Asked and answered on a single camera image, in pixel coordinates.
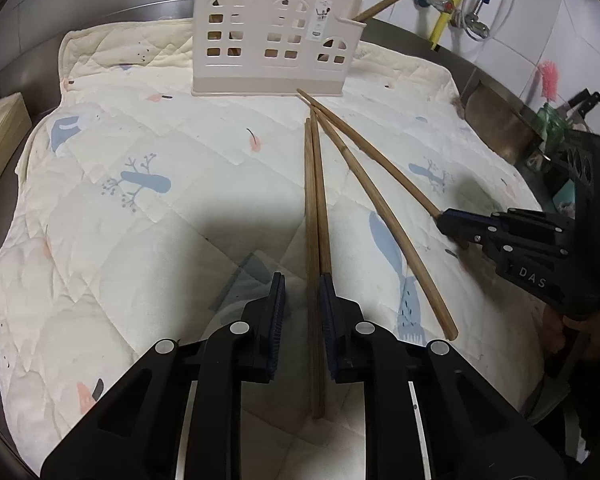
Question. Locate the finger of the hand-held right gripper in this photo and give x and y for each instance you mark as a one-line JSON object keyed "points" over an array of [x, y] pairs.
{"points": [[520, 246], [520, 221]]}

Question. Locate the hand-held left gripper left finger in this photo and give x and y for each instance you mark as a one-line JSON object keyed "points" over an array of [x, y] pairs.
{"points": [[279, 320]]}

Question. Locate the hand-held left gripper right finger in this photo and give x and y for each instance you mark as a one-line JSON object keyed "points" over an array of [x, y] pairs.
{"points": [[328, 320]]}

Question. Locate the cream plastic utensil holder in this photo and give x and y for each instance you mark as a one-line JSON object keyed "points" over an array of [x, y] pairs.
{"points": [[260, 0]]}

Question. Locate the person's right hand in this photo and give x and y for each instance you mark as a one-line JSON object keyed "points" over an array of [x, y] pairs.
{"points": [[597, 335]]}

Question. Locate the green glass bottle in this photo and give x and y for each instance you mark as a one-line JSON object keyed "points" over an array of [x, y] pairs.
{"points": [[552, 127]]}

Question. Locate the steel pot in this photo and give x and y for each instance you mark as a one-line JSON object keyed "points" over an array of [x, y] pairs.
{"points": [[500, 120]]}

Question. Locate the pink bottle brush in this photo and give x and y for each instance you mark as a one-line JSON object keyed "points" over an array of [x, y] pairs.
{"points": [[549, 77]]}

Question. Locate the cream quilted printed mat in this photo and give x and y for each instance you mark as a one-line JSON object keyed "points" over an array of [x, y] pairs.
{"points": [[155, 240]]}

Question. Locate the metal water valve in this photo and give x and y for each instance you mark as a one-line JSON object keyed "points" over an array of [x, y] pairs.
{"points": [[476, 27], [432, 0]]}

